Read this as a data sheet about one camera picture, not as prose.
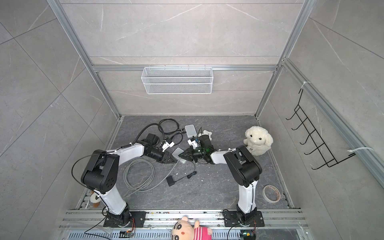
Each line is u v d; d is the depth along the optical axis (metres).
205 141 0.76
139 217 0.73
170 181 0.85
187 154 0.84
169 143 0.85
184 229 0.64
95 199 0.78
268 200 0.78
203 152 0.79
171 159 0.88
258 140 0.85
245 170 0.51
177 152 0.97
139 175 0.88
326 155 0.61
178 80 1.01
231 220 0.73
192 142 0.90
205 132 1.05
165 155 0.80
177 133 1.08
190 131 1.07
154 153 0.78
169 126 1.14
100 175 0.48
